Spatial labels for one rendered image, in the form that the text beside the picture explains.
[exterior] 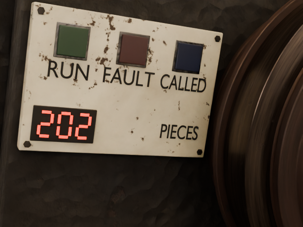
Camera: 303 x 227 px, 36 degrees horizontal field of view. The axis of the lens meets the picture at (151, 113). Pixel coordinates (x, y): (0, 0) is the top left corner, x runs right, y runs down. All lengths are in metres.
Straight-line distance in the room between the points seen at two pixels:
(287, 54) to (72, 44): 0.25
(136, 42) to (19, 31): 0.14
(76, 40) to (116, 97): 0.09
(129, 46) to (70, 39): 0.08
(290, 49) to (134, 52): 0.19
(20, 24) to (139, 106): 0.18
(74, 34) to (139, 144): 0.17
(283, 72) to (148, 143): 0.20
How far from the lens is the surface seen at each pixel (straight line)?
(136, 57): 0.61
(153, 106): 0.63
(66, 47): 0.58
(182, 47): 0.63
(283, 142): 0.56
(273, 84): 0.56
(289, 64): 0.57
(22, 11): 0.60
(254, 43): 0.61
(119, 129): 0.62
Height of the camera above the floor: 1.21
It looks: 8 degrees down
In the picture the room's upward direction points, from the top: 8 degrees clockwise
